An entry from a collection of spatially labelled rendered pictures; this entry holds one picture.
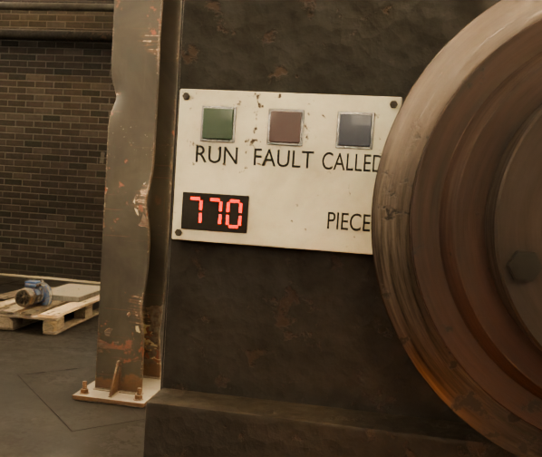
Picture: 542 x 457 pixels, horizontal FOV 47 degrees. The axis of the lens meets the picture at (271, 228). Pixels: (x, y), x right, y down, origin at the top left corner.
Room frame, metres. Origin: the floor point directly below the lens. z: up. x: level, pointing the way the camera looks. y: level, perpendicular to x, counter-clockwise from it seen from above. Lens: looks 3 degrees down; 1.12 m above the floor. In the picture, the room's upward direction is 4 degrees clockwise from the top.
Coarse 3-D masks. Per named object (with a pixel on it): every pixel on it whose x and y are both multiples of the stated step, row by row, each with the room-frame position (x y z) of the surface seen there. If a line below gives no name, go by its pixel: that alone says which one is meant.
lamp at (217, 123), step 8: (208, 112) 0.74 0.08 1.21; (216, 112) 0.74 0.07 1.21; (224, 112) 0.74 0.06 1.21; (232, 112) 0.74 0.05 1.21; (208, 120) 0.74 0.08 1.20; (216, 120) 0.74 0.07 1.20; (224, 120) 0.74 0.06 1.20; (232, 120) 0.74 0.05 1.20; (208, 128) 0.74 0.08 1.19; (216, 128) 0.74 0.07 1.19; (224, 128) 0.74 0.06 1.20; (232, 128) 0.74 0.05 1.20; (208, 136) 0.74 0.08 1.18; (216, 136) 0.74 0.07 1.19; (224, 136) 0.74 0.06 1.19
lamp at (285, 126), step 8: (272, 112) 0.73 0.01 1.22; (280, 112) 0.73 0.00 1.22; (288, 112) 0.73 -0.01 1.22; (296, 112) 0.73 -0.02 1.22; (272, 120) 0.73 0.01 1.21; (280, 120) 0.73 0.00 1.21; (288, 120) 0.73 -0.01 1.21; (296, 120) 0.73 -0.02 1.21; (272, 128) 0.73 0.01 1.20; (280, 128) 0.73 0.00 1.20; (288, 128) 0.73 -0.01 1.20; (296, 128) 0.73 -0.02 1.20; (272, 136) 0.73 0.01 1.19; (280, 136) 0.73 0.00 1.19; (288, 136) 0.73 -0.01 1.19; (296, 136) 0.73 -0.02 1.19
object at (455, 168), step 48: (528, 48) 0.55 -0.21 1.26; (480, 96) 0.55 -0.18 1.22; (528, 96) 0.53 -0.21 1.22; (432, 144) 0.56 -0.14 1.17; (480, 144) 0.53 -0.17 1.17; (432, 192) 0.56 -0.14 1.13; (480, 192) 0.53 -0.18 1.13; (432, 240) 0.56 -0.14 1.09; (480, 240) 0.53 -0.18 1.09; (432, 288) 0.56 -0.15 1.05; (480, 288) 0.53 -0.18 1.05; (480, 336) 0.54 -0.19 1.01; (480, 384) 0.55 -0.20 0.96; (528, 384) 0.53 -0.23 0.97
